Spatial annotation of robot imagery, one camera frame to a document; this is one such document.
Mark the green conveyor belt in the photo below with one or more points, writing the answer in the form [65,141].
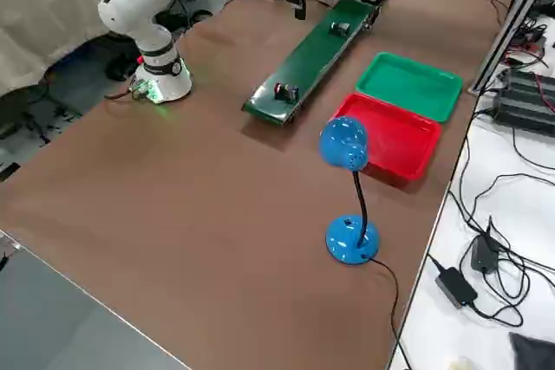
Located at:
[321,53]

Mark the dark cloth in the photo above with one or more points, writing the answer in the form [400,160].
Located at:
[533,350]

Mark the aluminium profile post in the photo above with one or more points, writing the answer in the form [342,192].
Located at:
[507,27]

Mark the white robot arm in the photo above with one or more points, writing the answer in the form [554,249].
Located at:
[130,10]

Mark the black power adapter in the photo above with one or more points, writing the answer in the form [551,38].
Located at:
[455,287]
[483,253]

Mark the green plastic tray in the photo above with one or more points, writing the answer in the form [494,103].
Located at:
[407,84]

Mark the black ribbed power supply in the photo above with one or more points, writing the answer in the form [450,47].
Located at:
[526,97]

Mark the blue desk lamp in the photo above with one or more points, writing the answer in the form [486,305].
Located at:
[342,140]

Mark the red plastic tray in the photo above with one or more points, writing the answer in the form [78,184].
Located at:
[399,140]

